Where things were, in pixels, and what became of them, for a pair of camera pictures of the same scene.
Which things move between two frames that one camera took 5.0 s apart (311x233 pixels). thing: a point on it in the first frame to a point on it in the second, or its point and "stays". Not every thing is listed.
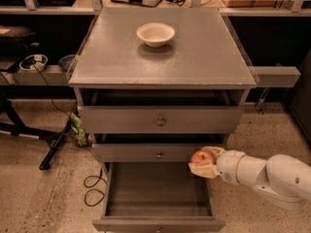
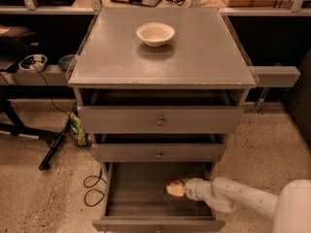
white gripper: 227,166 to 191,189
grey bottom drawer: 156,197 stays
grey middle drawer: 147,152 stays
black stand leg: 18,127 stays
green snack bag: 79,130 stays
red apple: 202,157 to 177,183
